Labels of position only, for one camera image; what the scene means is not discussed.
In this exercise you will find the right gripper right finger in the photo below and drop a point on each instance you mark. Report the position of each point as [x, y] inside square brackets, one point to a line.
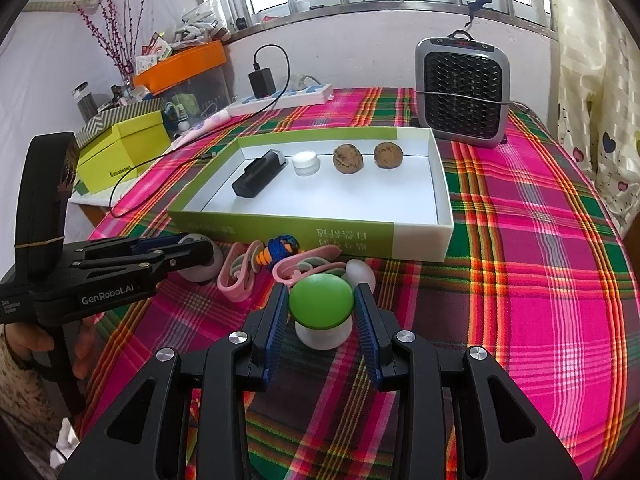
[499, 433]

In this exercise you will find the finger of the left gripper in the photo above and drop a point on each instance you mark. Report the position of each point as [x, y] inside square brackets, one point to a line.
[155, 264]
[124, 247]

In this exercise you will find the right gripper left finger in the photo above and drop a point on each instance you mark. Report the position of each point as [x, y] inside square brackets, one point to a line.
[143, 434]

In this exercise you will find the white round earbud case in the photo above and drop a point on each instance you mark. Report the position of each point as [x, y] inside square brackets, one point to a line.
[203, 273]

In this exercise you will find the black rectangular device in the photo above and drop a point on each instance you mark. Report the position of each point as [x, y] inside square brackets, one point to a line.
[258, 174]

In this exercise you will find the green white mushroom toy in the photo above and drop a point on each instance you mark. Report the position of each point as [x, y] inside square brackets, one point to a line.
[321, 305]

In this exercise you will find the white lidded small jar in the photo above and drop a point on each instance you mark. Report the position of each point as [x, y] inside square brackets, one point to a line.
[306, 163]

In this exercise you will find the brown walnut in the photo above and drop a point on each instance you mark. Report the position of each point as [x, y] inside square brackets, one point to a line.
[347, 159]
[388, 155]

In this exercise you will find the pink hair band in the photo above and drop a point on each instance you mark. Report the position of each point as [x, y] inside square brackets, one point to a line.
[293, 269]
[237, 276]

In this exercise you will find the yellow green box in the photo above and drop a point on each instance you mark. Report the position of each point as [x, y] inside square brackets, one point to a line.
[120, 150]

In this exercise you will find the chevron patterned box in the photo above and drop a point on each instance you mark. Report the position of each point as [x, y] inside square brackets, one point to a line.
[108, 118]

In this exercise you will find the blue orange toy figure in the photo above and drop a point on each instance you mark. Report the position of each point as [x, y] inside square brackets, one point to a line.
[276, 250]

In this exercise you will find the white pink tube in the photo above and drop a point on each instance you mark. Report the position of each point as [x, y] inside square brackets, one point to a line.
[209, 125]

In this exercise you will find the dark glass jar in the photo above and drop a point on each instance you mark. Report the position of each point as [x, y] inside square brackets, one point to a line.
[85, 101]

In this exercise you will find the plaid pink bedsheet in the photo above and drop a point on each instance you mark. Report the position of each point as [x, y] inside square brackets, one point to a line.
[535, 272]

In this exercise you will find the orange lidded storage bin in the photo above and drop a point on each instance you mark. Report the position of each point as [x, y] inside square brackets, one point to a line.
[193, 80]

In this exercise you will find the black power adapter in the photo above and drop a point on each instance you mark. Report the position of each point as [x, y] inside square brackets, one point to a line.
[261, 81]

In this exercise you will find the white egg shaped light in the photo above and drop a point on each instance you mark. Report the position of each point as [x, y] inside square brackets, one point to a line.
[358, 272]

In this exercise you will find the red flower branches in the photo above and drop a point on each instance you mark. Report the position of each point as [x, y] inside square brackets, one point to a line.
[120, 34]

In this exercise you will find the white blue power strip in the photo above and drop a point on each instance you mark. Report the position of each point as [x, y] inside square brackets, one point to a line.
[312, 95]

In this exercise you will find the green white shallow box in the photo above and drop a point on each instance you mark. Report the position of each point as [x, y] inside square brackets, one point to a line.
[403, 213]

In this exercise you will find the grey black space heater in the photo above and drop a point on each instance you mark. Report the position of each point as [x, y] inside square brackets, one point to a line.
[462, 89]

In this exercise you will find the heart patterned curtain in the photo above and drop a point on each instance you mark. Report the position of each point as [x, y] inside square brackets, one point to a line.
[599, 102]

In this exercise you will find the black hook on windowsill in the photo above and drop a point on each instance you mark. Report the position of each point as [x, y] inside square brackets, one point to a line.
[475, 6]

